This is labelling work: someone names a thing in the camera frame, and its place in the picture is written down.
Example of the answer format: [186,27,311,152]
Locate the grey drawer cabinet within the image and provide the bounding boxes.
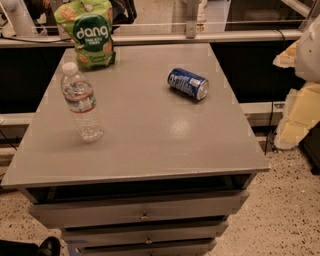
[0,43,270,256]

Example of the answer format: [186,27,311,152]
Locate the white post base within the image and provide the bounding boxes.
[0,0,38,37]

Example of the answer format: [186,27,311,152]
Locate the black cable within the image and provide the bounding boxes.
[263,29,287,156]

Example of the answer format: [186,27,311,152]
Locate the blue pepsi can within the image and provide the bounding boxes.
[167,68,209,100]

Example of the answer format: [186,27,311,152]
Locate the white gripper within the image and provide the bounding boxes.
[273,19,320,150]

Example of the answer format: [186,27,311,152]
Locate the middle grey drawer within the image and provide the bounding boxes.
[62,219,228,248]

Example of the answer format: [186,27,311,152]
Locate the bottom grey drawer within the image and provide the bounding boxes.
[81,239,216,256]

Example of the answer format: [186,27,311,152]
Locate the green dang chips bag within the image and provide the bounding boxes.
[54,0,116,69]

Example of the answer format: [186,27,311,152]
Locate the clear plastic water bottle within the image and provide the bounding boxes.
[60,62,103,142]

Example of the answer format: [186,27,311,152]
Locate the top grey drawer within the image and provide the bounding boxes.
[29,190,249,228]

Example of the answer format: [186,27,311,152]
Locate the grey drawer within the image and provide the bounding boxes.
[62,219,228,248]
[81,239,216,256]
[29,190,249,228]

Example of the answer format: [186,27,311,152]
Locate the grey metal rail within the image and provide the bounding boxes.
[0,29,302,49]

